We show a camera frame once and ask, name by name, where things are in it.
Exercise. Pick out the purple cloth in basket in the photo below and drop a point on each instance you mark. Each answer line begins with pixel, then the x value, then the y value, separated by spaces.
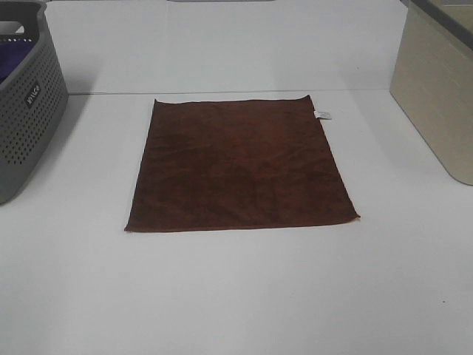
pixel 12 54

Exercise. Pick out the beige storage bin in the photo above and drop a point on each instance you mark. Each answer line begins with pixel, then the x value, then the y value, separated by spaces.
pixel 432 80

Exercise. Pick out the grey perforated laundry basket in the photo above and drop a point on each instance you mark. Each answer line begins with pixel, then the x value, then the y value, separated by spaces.
pixel 33 95

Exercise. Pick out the brown towel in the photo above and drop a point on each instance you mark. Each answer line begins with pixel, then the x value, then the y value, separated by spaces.
pixel 255 164

